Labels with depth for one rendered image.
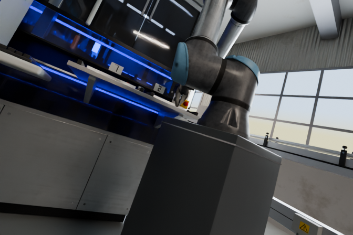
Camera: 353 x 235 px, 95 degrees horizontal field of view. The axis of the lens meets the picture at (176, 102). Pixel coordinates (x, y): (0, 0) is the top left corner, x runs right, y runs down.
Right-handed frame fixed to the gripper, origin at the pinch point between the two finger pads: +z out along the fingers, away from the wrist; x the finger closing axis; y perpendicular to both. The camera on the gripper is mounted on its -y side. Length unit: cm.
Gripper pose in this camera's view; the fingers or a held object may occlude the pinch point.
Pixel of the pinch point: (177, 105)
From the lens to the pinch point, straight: 102.1
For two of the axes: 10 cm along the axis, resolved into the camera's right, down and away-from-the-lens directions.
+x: -8.4, -3.7, -4.0
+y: -4.4, 0.2, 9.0
